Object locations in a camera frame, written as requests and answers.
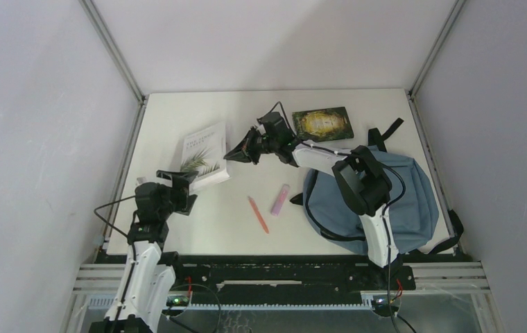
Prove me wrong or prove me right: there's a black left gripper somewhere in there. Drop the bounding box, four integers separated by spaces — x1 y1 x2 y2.
157 171 199 219

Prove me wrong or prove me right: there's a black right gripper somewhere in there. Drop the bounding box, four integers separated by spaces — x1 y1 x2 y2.
224 126 279 165

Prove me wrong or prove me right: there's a white palm leaf book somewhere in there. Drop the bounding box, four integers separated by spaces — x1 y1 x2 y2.
180 121 231 192

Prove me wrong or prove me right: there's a dark green book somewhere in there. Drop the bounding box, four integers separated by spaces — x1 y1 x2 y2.
292 107 354 142

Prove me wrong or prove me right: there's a blue student backpack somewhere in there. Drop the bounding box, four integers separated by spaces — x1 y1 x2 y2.
290 118 440 255

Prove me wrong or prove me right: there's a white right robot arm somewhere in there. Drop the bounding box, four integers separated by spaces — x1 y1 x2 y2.
224 112 399 289

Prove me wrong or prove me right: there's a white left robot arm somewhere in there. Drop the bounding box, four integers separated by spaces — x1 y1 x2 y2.
89 170 198 332

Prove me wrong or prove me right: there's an orange pen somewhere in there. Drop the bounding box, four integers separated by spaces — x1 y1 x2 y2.
248 196 270 234

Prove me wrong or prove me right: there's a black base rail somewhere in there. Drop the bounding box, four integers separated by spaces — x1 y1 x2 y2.
159 253 416 306

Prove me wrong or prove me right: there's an aluminium frame front rail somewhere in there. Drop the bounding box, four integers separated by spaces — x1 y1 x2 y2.
72 262 492 311

